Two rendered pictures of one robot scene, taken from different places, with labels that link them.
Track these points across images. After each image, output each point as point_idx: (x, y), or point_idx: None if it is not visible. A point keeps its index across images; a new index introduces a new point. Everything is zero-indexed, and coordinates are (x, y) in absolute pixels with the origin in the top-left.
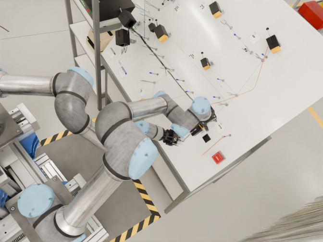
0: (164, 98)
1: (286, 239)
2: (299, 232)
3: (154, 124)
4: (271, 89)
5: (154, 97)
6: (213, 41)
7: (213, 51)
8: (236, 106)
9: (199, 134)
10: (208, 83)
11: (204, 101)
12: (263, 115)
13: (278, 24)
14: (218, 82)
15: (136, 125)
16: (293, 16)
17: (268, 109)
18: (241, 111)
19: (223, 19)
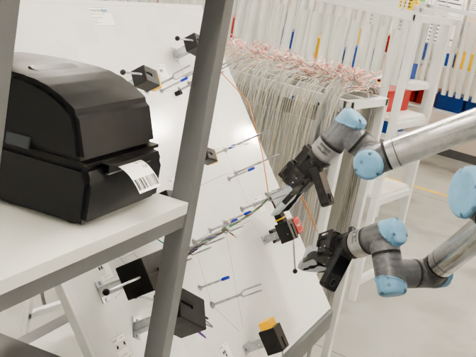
0: (379, 143)
1: (315, 209)
2: (313, 184)
3: (363, 229)
4: (217, 99)
5: (397, 141)
6: (159, 133)
7: (172, 142)
8: (236, 159)
9: (270, 246)
10: (212, 183)
11: (352, 110)
12: (243, 132)
13: (152, 31)
14: (211, 166)
15: (399, 228)
16: (146, 9)
17: (236, 120)
18: (241, 157)
19: None
